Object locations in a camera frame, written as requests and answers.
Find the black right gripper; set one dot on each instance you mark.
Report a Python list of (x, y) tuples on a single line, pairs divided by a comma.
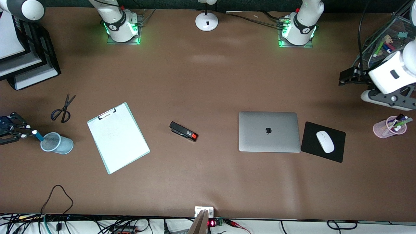
[(7, 127)]

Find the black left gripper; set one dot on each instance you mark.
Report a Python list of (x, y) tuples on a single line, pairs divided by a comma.
[(353, 76)]

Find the silver laptop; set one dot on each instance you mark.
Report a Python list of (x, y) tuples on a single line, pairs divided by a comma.
[(253, 136)]

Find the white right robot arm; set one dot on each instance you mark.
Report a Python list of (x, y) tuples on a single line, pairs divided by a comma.
[(118, 22)]

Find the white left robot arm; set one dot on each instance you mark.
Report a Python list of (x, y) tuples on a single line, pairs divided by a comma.
[(302, 26)]

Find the green marker with white tip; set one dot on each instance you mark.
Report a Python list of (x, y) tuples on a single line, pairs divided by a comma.
[(381, 46)]

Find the blue capped white marker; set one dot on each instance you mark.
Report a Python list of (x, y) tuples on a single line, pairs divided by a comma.
[(388, 48)]

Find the black marker in cup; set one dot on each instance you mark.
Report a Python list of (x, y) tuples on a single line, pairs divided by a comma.
[(399, 117)]

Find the green marker in cup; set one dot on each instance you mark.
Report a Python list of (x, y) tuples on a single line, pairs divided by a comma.
[(405, 121)]

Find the blue mesh pen cup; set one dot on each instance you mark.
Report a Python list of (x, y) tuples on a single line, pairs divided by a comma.
[(55, 144)]

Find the black scissors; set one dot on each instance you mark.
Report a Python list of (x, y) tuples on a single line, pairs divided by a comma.
[(66, 109)]

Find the white paper sheet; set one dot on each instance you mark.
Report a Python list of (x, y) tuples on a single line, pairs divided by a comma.
[(35, 78)]

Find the pink mesh pen cup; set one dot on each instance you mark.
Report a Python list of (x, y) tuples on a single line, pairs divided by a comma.
[(380, 130)]

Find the white computer mouse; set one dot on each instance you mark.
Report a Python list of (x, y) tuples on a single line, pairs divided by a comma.
[(325, 141)]

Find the teal binder clip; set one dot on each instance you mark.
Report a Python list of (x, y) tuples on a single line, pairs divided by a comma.
[(403, 34)]

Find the black stacked paper tray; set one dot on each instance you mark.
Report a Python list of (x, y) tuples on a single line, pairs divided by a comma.
[(48, 55)]

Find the black mouse pad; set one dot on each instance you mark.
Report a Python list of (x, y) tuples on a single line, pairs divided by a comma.
[(308, 146)]

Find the white paper stack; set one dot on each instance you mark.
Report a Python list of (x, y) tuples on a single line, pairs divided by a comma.
[(9, 35)]

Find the teal clipboard with white paper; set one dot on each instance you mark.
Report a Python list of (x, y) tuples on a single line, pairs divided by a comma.
[(120, 139)]

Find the white round stand base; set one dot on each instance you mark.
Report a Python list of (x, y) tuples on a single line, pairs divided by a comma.
[(206, 22)]

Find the black stapler with red end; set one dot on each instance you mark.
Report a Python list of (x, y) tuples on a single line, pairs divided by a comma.
[(182, 131)]

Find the white socket box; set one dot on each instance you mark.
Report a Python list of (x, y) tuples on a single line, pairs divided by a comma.
[(204, 210)]

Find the red display module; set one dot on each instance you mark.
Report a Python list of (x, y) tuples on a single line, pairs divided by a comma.
[(212, 223)]

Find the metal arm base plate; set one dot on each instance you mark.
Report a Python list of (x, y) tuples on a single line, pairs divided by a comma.
[(292, 45), (130, 41)]

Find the grey camera post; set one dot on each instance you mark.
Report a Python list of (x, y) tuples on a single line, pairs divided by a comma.
[(199, 224)]

